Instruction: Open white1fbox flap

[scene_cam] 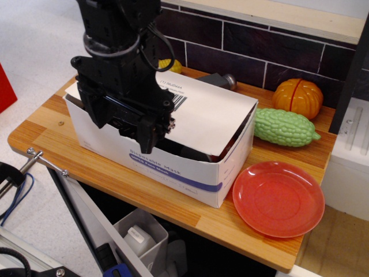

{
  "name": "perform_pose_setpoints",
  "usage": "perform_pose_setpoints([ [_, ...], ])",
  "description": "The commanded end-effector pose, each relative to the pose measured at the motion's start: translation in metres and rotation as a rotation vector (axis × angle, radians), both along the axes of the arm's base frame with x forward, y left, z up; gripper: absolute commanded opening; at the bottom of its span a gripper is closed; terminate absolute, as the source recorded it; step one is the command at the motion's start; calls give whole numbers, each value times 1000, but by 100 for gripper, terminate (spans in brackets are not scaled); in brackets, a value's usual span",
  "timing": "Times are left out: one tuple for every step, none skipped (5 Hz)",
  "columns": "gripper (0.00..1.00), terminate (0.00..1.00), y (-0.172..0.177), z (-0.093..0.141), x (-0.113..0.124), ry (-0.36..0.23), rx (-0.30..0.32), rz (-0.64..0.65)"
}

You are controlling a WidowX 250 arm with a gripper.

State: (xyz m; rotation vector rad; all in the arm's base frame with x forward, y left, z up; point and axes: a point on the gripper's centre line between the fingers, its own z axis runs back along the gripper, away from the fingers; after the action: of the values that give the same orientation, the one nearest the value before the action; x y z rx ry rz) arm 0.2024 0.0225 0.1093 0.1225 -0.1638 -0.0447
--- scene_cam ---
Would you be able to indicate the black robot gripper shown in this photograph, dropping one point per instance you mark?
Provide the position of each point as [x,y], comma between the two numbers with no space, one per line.
[128,91]

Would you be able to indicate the white disposable mask box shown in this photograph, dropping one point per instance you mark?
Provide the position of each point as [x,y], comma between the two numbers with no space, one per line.
[214,121]

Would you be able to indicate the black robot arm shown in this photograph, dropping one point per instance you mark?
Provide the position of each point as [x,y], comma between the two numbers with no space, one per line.
[122,31]

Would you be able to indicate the yellow toy corn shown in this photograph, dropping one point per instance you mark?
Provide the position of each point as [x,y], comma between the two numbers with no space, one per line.
[171,65]

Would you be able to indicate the grey metal cylinder object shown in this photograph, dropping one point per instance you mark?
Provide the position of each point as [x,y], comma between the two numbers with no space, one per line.
[226,81]

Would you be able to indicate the red object at left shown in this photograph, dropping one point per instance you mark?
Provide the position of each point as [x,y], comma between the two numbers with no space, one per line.
[8,96]

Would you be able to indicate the grey plastic bin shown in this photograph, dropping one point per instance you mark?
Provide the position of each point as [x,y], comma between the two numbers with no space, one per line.
[155,258]

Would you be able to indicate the white bottle in bin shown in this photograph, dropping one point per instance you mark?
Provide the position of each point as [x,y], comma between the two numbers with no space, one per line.
[139,240]

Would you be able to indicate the metal table clamp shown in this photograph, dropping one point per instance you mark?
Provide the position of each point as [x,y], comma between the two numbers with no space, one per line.
[13,177]

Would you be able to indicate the green toy bitter gourd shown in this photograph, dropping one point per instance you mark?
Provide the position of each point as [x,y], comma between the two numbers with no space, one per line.
[284,128]

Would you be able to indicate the red plastic plate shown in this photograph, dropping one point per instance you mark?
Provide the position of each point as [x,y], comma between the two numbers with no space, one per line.
[278,199]

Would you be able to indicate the orange toy pumpkin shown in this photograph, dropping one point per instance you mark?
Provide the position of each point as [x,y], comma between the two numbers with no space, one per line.
[298,96]

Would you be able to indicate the white cabinet at right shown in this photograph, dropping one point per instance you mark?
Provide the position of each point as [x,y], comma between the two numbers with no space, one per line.
[345,184]

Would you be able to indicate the grey metal frame leg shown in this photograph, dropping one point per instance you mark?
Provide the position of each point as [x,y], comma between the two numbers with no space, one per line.
[94,226]

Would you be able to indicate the blue black handled tool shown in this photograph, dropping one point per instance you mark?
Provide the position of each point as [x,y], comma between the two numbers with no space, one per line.
[108,262]

